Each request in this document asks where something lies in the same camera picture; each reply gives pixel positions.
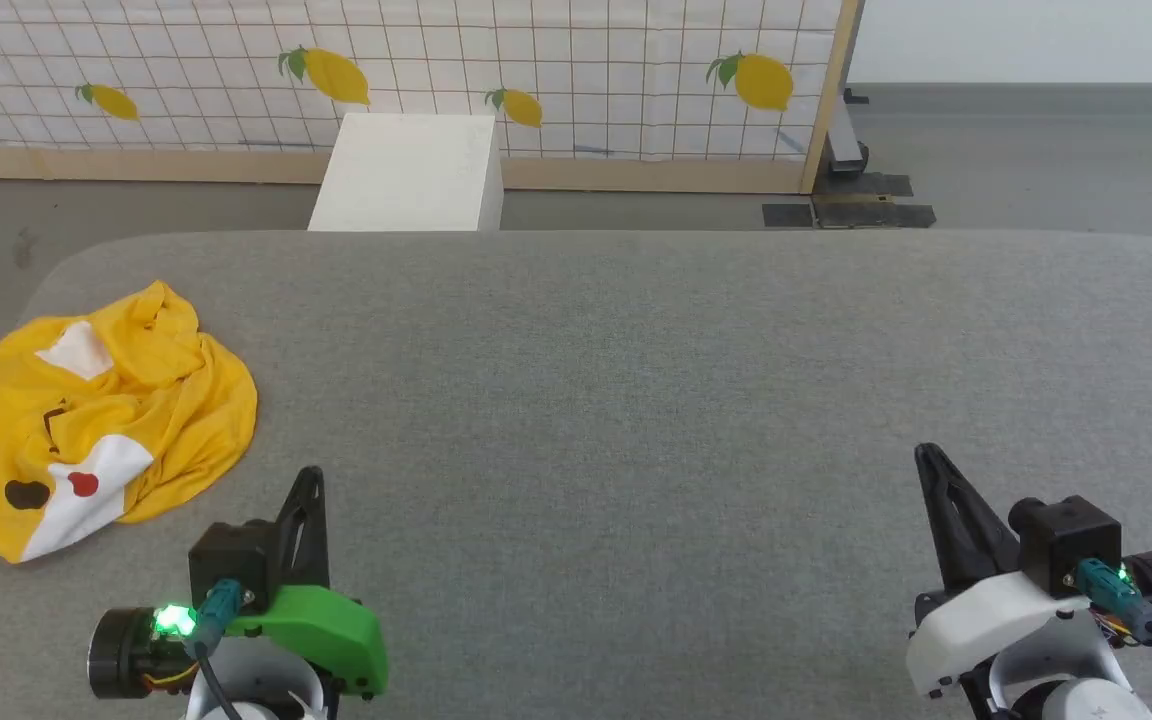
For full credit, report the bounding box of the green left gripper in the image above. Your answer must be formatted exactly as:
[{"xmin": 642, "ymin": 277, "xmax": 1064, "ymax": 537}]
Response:
[{"xmin": 226, "ymin": 467, "xmax": 389, "ymax": 698}]

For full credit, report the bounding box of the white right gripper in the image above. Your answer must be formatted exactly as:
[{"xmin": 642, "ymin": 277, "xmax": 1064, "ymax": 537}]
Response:
[{"xmin": 904, "ymin": 443, "xmax": 1117, "ymax": 698}]

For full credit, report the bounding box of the yellow cartoon face T-shirt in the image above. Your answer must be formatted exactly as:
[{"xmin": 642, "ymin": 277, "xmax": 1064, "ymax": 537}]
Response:
[{"xmin": 0, "ymin": 280, "xmax": 259, "ymax": 565}]

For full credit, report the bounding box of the black floor plate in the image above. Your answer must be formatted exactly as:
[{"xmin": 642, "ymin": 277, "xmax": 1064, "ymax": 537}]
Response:
[{"xmin": 762, "ymin": 172, "xmax": 937, "ymax": 230}]

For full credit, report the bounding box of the grey fabric sofa cushion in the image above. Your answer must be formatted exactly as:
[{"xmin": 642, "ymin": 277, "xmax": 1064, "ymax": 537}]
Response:
[{"xmin": 0, "ymin": 230, "xmax": 1152, "ymax": 720}]

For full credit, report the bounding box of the white rectangular box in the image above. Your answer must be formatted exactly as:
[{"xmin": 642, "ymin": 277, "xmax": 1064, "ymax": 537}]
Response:
[{"xmin": 307, "ymin": 112, "xmax": 505, "ymax": 233}]

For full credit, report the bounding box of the grey metal partition foot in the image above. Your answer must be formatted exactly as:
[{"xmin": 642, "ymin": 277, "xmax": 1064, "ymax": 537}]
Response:
[{"xmin": 824, "ymin": 88, "xmax": 872, "ymax": 179}]

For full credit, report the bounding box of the lemon print partition screen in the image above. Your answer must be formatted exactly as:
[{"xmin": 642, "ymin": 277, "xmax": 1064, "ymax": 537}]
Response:
[{"xmin": 0, "ymin": 0, "xmax": 865, "ymax": 195}]

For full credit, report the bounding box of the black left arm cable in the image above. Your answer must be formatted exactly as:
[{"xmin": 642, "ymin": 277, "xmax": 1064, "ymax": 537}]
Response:
[{"xmin": 181, "ymin": 580, "xmax": 245, "ymax": 720}]

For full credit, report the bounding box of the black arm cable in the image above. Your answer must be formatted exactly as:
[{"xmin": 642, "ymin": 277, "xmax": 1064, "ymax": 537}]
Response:
[
  {"xmin": 181, "ymin": 580, "xmax": 245, "ymax": 720},
  {"xmin": 1076, "ymin": 558, "xmax": 1152, "ymax": 706}
]

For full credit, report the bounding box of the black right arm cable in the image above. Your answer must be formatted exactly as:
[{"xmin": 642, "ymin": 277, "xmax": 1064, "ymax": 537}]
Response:
[{"xmin": 1076, "ymin": 558, "xmax": 1152, "ymax": 706}]

